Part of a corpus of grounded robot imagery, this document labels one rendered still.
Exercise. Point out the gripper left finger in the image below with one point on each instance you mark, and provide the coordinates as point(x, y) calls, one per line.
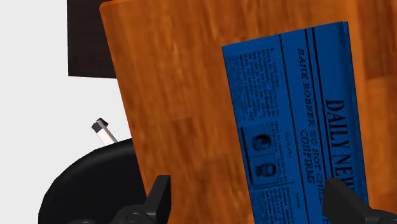
point(158, 198)

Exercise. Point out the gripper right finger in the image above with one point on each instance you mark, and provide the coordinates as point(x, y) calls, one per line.
point(344, 204)

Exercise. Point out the black round chair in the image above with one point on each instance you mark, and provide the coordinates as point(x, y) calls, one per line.
point(99, 186)

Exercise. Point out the blue folded newspaper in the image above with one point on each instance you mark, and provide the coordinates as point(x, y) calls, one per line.
point(297, 124)

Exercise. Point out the orange wooden table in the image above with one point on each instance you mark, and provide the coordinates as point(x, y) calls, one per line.
point(186, 108)

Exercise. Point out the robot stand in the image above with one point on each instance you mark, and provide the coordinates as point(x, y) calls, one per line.
point(88, 40)

